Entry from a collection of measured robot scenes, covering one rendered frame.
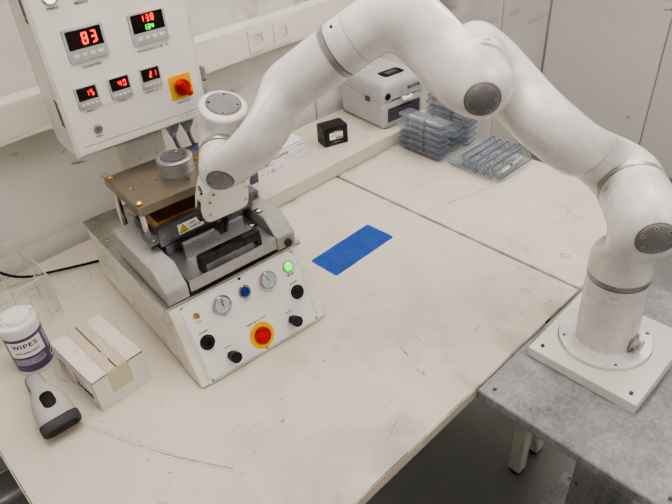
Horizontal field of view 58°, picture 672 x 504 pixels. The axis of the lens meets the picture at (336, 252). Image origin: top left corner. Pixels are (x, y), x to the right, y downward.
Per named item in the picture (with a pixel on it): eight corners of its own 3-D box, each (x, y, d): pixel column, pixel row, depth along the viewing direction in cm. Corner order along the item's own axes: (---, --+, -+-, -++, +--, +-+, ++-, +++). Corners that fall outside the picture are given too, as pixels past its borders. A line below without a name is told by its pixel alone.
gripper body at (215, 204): (208, 190, 112) (209, 228, 121) (255, 170, 117) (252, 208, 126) (187, 164, 115) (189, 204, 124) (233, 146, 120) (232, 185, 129)
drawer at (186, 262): (132, 237, 148) (124, 210, 143) (211, 202, 158) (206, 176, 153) (192, 295, 129) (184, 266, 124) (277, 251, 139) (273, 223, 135)
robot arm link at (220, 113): (244, 180, 112) (244, 145, 117) (247, 124, 102) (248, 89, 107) (197, 177, 110) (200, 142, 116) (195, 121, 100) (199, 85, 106)
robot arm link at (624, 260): (643, 252, 124) (669, 149, 109) (672, 318, 110) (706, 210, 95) (580, 254, 126) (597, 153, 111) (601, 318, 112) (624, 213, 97)
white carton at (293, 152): (229, 172, 199) (225, 152, 194) (284, 148, 210) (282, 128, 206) (251, 185, 191) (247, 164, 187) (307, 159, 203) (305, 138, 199)
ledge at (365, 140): (199, 186, 202) (196, 174, 199) (374, 104, 246) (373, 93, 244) (255, 219, 184) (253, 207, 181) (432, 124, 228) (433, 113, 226)
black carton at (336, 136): (317, 141, 213) (316, 123, 209) (340, 135, 216) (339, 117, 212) (325, 148, 208) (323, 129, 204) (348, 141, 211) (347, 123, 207)
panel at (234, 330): (210, 384, 132) (176, 307, 127) (319, 318, 147) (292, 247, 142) (213, 386, 130) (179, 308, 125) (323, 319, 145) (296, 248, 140)
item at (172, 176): (103, 202, 144) (87, 152, 137) (217, 157, 159) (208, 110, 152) (149, 245, 129) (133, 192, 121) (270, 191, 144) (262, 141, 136)
